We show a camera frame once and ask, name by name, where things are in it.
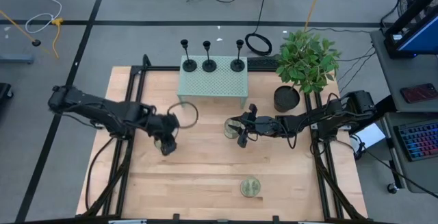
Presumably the black candlestick holder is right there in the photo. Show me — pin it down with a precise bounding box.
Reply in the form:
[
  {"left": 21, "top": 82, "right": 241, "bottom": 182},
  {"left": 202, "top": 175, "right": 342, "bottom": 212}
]
[
  {"left": 201, "top": 40, "right": 218, "bottom": 73},
  {"left": 180, "top": 38, "right": 198, "bottom": 73},
  {"left": 230, "top": 38, "right": 246, "bottom": 73}
]

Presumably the green plant in black pot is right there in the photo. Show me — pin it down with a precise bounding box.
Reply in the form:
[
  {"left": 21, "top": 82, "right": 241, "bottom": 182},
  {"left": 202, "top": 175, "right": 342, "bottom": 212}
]
[{"left": 272, "top": 29, "right": 342, "bottom": 114}]

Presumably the black keyboard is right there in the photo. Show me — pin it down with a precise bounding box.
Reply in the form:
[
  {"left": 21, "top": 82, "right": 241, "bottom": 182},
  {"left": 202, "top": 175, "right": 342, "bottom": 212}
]
[{"left": 246, "top": 56, "right": 280, "bottom": 71}]

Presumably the yellow floor cable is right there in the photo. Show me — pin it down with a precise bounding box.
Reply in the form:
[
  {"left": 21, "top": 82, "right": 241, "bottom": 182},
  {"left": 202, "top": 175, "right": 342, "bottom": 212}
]
[{"left": 50, "top": 17, "right": 65, "bottom": 60}]

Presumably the grey keyboard desk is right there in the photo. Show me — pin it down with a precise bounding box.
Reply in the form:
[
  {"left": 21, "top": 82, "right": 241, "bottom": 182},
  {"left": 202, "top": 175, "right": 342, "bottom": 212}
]
[{"left": 382, "top": 112, "right": 438, "bottom": 195}]

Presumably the grey side desk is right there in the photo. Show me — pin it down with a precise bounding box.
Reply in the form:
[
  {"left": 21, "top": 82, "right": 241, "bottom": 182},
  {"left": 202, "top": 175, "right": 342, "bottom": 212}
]
[{"left": 370, "top": 28, "right": 438, "bottom": 114}]

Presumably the computer monitor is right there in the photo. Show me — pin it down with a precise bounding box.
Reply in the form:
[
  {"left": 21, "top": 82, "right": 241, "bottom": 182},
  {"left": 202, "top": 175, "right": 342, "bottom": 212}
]
[{"left": 383, "top": 0, "right": 438, "bottom": 60}]

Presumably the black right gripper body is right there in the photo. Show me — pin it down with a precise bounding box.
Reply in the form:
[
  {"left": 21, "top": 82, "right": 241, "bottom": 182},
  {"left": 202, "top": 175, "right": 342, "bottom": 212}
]
[{"left": 244, "top": 114, "right": 287, "bottom": 138}]

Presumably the long black floor cable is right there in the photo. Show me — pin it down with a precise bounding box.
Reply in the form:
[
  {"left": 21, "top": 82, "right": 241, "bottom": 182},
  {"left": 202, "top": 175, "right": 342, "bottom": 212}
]
[{"left": 252, "top": 0, "right": 270, "bottom": 36}]

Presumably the yellow hanging cable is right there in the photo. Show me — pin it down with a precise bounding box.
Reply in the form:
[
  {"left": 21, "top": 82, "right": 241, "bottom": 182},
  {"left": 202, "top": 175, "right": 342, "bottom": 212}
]
[{"left": 303, "top": 0, "right": 325, "bottom": 32}]

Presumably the dark red phone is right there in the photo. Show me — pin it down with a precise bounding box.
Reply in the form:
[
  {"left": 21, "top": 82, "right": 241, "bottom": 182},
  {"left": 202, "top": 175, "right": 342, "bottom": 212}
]
[{"left": 399, "top": 83, "right": 438, "bottom": 104}]

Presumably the pale green mesh shelf riser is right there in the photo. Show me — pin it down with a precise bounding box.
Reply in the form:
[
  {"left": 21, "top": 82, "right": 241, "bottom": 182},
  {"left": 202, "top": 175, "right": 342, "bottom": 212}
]
[{"left": 176, "top": 55, "right": 249, "bottom": 110}]

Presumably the backlit colour keyboard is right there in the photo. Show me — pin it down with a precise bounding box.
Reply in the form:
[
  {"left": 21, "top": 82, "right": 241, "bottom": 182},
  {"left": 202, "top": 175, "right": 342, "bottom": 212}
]
[{"left": 393, "top": 121, "right": 438, "bottom": 162}]

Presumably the white box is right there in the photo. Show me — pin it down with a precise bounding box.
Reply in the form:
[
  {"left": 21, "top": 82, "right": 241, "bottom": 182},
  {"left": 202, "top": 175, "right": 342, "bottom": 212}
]
[{"left": 353, "top": 122, "right": 387, "bottom": 150}]

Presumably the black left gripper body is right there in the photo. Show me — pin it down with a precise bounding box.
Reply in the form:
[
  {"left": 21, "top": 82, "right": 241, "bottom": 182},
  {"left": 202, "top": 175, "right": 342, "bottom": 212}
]
[{"left": 149, "top": 112, "right": 181, "bottom": 140}]

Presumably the coiled black floor cable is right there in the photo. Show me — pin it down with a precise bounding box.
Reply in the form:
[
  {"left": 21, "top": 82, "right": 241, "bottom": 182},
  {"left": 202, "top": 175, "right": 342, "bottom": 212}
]
[{"left": 244, "top": 32, "right": 273, "bottom": 57}]

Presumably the white floor cable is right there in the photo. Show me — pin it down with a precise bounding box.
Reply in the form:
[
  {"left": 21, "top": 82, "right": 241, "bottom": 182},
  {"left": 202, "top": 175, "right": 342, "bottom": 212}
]
[{"left": 25, "top": 0, "right": 63, "bottom": 35}]

